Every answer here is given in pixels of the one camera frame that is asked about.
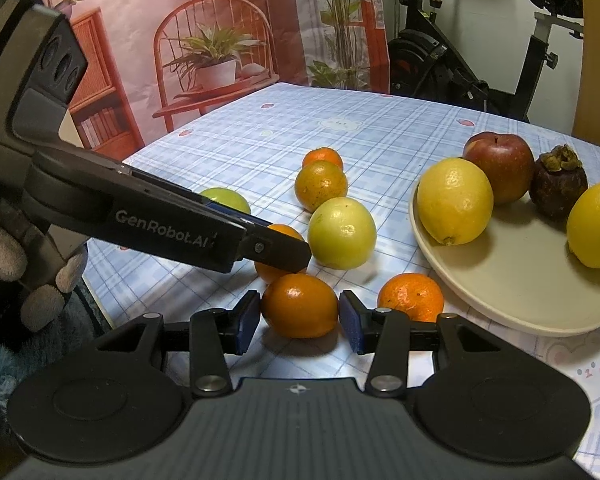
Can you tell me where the printed backdrop cloth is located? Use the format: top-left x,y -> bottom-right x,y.
43,0 -> 389,159

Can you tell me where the black exercise bike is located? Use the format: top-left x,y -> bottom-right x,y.
379,0 -> 586,124

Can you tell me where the blue fuzzy rug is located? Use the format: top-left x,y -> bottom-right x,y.
0,282 -> 110,479

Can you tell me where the small orange tangerine far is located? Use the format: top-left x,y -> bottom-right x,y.
302,148 -> 343,170

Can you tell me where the gloved left hand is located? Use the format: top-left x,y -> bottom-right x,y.
0,195 -> 88,333

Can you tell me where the dark purple mangosteen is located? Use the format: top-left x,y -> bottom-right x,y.
529,144 -> 588,221

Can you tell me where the beige round plate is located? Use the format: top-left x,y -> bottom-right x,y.
408,196 -> 600,337

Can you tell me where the red apple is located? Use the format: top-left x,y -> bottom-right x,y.
463,131 -> 535,205

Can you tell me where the yellow lemon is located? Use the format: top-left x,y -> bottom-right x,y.
415,157 -> 494,246
566,183 -> 600,269

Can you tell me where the orange tangerine front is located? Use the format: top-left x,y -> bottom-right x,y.
377,273 -> 445,322

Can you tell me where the blue plaid tablecloth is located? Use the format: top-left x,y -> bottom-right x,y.
85,84 -> 600,478

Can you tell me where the yellow green round fruit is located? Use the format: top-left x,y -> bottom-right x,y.
308,197 -> 377,270

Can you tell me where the brownish green orange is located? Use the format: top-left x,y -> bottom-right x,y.
294,160 -> 348,212

